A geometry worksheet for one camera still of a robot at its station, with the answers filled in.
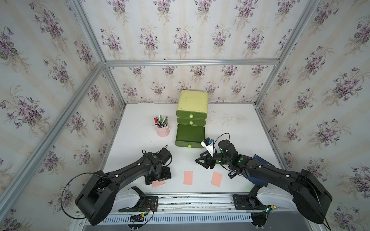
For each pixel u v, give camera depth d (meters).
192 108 0.88
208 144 0.71
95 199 0.41
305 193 0.41
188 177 0.83
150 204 0.73
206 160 0.70
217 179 0.82
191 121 0.93
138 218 0.72
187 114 0.89
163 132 0.96
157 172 0.69
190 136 0.94
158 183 0.78
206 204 0.75
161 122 0.98
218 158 0.69
